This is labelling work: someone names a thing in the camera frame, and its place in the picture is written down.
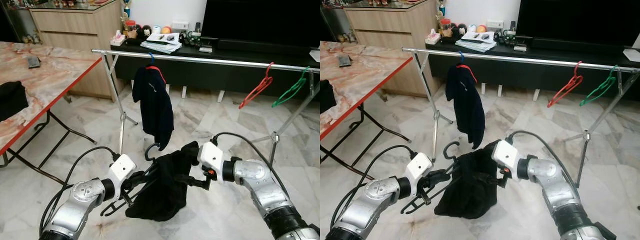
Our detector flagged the black shirt red trim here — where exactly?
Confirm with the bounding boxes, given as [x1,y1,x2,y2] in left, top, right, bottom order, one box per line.
[125,141,201,222]
[434,140,501,220]

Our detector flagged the black plastic hanger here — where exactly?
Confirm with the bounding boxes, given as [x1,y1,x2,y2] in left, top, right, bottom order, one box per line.
[100,142,161,217]
[400,141,461,215]

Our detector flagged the red plastic hanger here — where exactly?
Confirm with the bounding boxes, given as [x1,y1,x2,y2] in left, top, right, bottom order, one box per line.
[238,62,275,110]
[546,61,584,108]

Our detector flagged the green plastic hanger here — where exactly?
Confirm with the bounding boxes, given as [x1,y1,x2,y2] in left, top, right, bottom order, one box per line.
[271,66,311,108]
[580,65,618,107]

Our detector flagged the navy polo shirt red collar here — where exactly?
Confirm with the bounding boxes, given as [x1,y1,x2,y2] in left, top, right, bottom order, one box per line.
[446,63,486,150]
[132,65,175,152]

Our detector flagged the black TV console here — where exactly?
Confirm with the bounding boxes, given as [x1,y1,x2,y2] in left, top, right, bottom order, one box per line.
[111,42,321,98]
[426,41,640,96]

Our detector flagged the silver metal clothes rack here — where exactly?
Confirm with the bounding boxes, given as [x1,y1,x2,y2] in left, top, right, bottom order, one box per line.
[91,48,321,166]
[401,47,640,188]

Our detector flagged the stack of white papers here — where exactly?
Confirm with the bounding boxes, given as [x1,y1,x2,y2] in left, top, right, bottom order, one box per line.
[141,32,182,54]
[455,31,497,53]

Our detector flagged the black soundbar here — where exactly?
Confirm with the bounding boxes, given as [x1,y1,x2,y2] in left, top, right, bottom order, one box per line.
[216,39,321,57]
[531,38,636,55]

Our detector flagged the light wooden cabinet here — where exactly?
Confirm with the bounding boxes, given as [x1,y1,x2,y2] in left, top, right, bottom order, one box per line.
[344,0,441,86]
[29,0,123,98]

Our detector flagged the black flat television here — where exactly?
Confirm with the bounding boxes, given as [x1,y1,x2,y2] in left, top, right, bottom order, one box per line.
[515,0,640,48]
[201,0,321,48]

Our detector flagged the glass display cabinet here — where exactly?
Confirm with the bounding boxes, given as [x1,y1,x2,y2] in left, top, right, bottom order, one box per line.
[320,0,353,43]
[0,0,41,45]

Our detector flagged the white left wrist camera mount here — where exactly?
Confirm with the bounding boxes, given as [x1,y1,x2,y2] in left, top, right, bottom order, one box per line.
[109,154,137,188]
[406,152,434,183]

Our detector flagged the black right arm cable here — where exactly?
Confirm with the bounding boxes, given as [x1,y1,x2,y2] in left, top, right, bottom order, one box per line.
[209,132,291,201]
[505,130,581,193]

